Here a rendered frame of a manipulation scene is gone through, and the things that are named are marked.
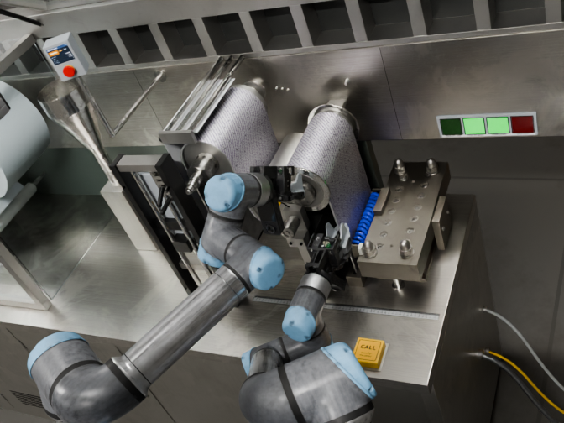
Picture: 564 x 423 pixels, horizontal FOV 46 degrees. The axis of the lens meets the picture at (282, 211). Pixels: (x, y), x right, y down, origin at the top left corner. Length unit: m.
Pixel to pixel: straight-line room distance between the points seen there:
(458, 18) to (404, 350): 0.82
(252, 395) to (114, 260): 1.20
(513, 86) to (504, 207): 1.61
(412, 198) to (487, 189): 1.56
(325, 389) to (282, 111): 1.00
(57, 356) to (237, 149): 0.72
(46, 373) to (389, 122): 1.10
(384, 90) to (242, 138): 0.40
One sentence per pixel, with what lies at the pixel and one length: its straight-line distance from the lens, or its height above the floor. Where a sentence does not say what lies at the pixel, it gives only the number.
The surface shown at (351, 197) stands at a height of 1.12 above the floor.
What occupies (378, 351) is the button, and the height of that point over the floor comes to 0.92.
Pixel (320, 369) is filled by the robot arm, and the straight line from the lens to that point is 1.21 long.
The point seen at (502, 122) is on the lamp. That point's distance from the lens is 1.81.
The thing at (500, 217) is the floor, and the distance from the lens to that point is 3.27.
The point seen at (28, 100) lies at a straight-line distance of 2.29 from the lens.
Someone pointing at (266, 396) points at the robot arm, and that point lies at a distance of 1.23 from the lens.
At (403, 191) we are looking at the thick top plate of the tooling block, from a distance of 1.91.
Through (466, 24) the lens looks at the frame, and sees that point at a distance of 1.72.
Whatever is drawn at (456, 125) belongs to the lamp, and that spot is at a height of 1.19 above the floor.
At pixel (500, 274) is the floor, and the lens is 3.02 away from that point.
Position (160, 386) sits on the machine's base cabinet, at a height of 0.60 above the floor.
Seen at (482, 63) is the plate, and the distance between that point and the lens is 1.73.
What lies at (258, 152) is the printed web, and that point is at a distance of 1.83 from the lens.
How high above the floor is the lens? 2.27
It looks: 39 degrees down
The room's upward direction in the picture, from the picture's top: 23 degrees counter-clockwise
